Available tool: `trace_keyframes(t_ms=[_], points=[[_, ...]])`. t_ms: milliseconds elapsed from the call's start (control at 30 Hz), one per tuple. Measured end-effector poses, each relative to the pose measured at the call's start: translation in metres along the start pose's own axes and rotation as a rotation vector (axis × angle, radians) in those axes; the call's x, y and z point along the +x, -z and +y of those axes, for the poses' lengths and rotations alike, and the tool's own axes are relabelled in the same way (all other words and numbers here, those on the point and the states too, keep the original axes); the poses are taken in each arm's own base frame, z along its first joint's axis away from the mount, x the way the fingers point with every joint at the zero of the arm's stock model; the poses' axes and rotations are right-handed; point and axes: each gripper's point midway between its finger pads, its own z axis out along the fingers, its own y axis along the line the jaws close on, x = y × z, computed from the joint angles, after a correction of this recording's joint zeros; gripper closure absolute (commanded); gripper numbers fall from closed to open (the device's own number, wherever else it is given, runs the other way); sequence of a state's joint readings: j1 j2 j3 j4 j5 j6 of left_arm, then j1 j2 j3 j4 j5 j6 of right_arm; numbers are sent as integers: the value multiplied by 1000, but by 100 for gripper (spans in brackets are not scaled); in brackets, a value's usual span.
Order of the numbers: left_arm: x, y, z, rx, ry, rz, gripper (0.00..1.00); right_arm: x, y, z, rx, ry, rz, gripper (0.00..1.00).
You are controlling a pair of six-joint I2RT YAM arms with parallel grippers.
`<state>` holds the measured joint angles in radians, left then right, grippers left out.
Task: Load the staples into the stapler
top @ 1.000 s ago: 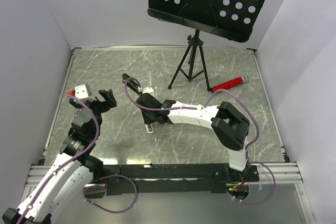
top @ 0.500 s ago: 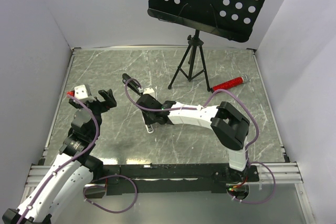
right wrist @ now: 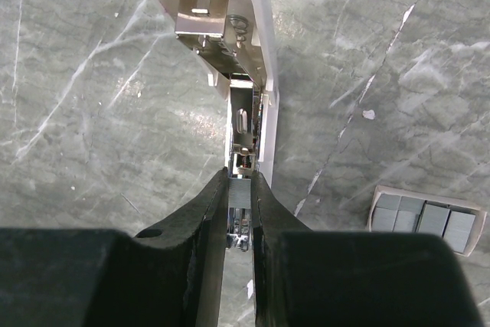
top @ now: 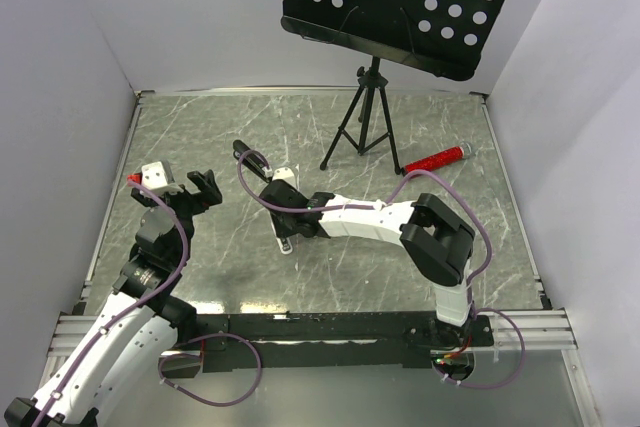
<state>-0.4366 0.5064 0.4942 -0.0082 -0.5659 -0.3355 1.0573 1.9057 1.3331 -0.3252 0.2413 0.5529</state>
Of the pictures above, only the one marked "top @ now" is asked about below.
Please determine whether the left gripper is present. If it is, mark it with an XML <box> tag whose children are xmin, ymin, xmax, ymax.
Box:
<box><xmin>133</xmin><ymin>169</ymin><xmax>221</xmax><ymax>262</ymax></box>

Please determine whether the black stapler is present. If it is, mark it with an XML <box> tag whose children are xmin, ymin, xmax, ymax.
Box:
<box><xmin>232</xmin><ymin>139</ymin><xmax>273</xmax><ymax>183</ymax></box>

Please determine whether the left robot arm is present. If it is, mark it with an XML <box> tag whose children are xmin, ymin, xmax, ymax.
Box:
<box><xmin>4</xmin><ymin>162</ymin><xmax>223</xmax><ymax>426</ymax></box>

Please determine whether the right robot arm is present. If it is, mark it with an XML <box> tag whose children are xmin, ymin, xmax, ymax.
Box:
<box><xmin>258</xmin><ymin>180</ymin><xmax>475</xmax><ymax>345</ymax></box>

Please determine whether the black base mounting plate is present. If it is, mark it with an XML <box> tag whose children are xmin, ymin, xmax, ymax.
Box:
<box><xmin>175</xmin><ymin>311</ymin><xmax>494</xmax><ymax>373</ymax></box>

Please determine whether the black tripod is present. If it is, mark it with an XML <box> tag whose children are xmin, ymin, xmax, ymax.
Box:
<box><xmin>319</xmin><ymin>56</ymin><xmax>403</xmax><ymax>175</ymax></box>

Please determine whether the red glitter tube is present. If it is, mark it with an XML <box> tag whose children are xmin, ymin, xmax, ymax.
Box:
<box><xmin>401</xmin><ymin>142</ymin><xmax>474</xmax><ymax>175</ymax></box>

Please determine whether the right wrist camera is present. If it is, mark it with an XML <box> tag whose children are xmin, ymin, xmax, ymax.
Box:
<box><xmin>271</xmin><ymin>167</ymin><xmax>297</xmax><ymax>187</ymax></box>

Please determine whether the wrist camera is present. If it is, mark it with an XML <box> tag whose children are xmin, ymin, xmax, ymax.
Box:
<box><xmin>271</xmin><ymin>167</ymin><xmax>297</xmax><ymax>187</ymax></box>
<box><xmin>127</xmin><ymin>160</ymin><xmax>181</xmax><ymax>196</ymax></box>

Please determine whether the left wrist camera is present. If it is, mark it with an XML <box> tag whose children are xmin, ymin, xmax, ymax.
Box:
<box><xmin>127</xmin><ymin>160</ymin><xmax>181</xmax><ymax>196</ymax></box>

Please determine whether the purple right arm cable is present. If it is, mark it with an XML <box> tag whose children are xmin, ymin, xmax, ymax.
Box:
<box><xmin>237</xmin><ymin>149</ymin><xmax>492</xmax><ymax>318</ymax></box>

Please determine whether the aluminium rail frame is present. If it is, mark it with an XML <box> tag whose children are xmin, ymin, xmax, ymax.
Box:
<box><xmin>5</xmin><ymin>300</ymin><xmax>576</xmax><ymax>426</ymax></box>

